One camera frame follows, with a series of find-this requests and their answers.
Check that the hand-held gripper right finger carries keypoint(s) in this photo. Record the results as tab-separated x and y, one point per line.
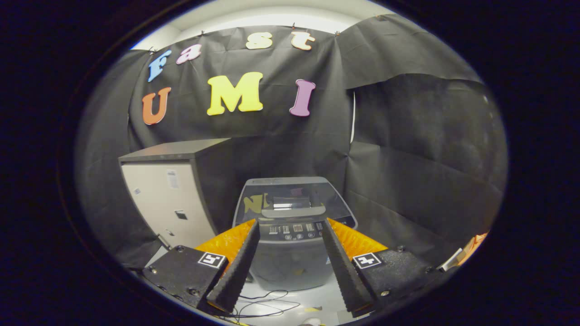
346	271

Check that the orange cloth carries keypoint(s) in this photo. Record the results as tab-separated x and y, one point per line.
476	244

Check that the yellow black floor tape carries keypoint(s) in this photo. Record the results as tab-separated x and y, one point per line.
313	309

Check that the beige cabinet with dark top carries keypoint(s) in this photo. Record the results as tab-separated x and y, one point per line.
158	199

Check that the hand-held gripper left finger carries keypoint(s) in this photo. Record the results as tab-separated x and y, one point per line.
238	267

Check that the grey washing machine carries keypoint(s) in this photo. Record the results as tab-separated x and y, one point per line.
290	267

